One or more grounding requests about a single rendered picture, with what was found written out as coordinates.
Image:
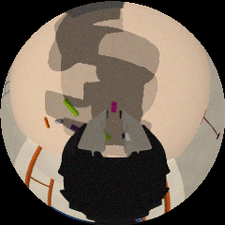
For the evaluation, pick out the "purple rod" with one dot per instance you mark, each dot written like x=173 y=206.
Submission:
x=74 y=127

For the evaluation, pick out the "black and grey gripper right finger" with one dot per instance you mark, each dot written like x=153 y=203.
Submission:
x=140 y=139

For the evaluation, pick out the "olive green rod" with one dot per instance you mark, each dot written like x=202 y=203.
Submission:
x=108 y=137

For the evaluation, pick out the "lime green rod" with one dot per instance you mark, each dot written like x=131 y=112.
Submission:
x=70 y=107

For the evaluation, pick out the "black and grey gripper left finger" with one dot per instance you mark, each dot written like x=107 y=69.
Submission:
x=89 y=138

